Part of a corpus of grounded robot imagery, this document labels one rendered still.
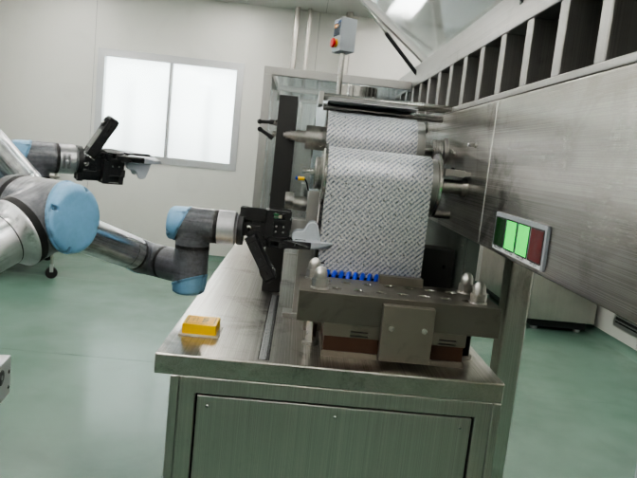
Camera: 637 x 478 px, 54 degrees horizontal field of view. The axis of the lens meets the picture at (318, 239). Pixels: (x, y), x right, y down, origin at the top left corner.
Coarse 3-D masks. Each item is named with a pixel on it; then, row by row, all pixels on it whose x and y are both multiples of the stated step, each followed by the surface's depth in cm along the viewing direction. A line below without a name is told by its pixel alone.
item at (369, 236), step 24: (336, 216) 138; (360, 216) 139; (384, 216) 139; (408, 216) 139; (336, 240) 139; (360, 240) 139; (384, 240) 140; (408, 240) 140; (336, 264) 140; (360, 264) 140; (384, 264) 140; (408, 264) 140
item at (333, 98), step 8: (320, 96) 164; (328, 96) 164; (336, 96) 164; (344, 96) 164; (352, 96) 165; (320, 104) 165; (344, 104) 173; (352, 104) 170; (360, 104) 168; (368, 104) 165; (376, 104) 172; (384, 104) 169; (392, 104) 165; (400, 104) 165; (408, 104) 165; (416, 104) 165; (424, 104) 165; (432, 104) 166; (440, 112) 173
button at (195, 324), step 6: (186, 318) 131; (192, 318) 131; (198, 318) 132; (204, 318) 132; (210, 318) 133; (216, 318) 133; (186, 324) 127; (192, 324) 127; (198, 324) 128; (204, 324) 128; (210, 324) 128; (216, 324) 129; (186, 330) 128; (192, 330) 128; (198, 330) 128; (204, 330) 128; (210, 330) 128; (216, 330) 129
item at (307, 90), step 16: (288, 80) 235; (304, 80) 235; (272, 96) 274; (304, 96) 236; (384, 96) 237; (400, 96) 237; (272, 112) 288; (304, 112) 237; (320, 112) 237; (272, 128) 237; (304, 128) 238; (272, 144) 238; (304, 144) 239; (272, 160) 239; (304, 160) 239; (304, 176) 240; (304, 192) 241
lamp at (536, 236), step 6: (534, 234) 99; (540, 234) 96; (534, 240) 99; (540, 240) 96; (534, 246) 99; (540, 246) 96; (528, 252) 101; (534, 252) 98; (540, 252) 96; (528, 258) 100; (534, 258) 98
